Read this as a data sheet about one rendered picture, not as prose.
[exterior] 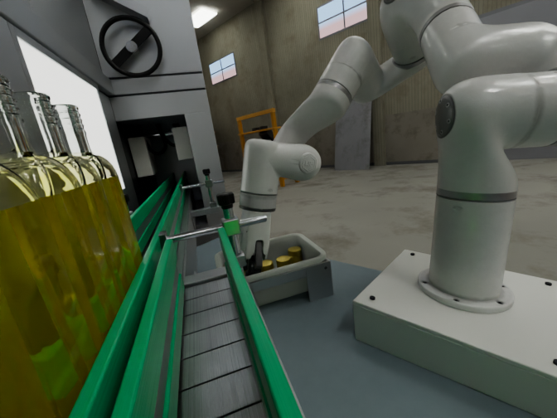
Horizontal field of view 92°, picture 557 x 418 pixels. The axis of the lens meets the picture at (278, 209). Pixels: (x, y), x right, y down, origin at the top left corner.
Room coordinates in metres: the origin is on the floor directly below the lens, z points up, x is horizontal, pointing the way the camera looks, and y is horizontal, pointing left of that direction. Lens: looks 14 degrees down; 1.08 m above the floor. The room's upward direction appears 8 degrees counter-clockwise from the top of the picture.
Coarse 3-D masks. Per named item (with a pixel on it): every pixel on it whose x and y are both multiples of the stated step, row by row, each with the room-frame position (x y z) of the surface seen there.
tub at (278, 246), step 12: (276, 240) 0.63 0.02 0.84; (288, 240) 0.64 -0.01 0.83; (300, 240) 0.62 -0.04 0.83; (276, 252) 0.63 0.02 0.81; (312, 252) 0.55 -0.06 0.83; (324, 252) 0.51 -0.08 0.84; (216, 264) 0.53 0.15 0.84; (276, 264) 0.62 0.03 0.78; (300, 264) 0.48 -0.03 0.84; (312, 264) 0.48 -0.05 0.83; (252, 276) 0.45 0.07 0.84; (264, 276) 0.46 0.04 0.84
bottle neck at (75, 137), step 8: (56, 104) 0.28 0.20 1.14; (64, 104) 0.29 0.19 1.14; (72, 104) 0.29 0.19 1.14; (56, 112) 0.28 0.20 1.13; (64, 112) 0.28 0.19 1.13; (72, 112) 0.29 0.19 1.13; (64, 120) 0.28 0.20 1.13; (72, 120) 0.29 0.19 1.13; (80, 120) 0.30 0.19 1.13; (64, 128) 0.28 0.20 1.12; (72, 128) 0.29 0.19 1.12; (80, 128) 0.29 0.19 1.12; (64, 136) 0.28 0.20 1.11; (72, 136) 0.29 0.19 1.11; (80, 136) 0.29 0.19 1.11; (72, 144) 0.28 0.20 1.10; (80, 144) 0.29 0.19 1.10; (88, 144) 0.30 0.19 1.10; (72, 152) 0.28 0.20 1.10; (80, 152) 0.29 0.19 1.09; (88, 152) 0.29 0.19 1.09
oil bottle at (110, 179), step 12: (84, 156) 0.28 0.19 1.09; (96, 156) 0.29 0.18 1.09; (96, 168) 0.28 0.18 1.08; (108, 168) 0.30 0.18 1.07; (108, 180) 0.28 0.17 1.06; (108, 192) 0.28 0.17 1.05; (120, 192) 0.31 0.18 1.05; (120, 204) 0.30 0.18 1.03; (120, 216) 0.29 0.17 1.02; (120, 228) 0.28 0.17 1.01; (132, 228) 0.32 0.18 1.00; (120, 240) 0.28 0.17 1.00; (132, 240) 0.30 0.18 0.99; (132, 252) 0.29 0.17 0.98; (132, 264) 0.28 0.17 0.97; (132, 276) 0.28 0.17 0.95
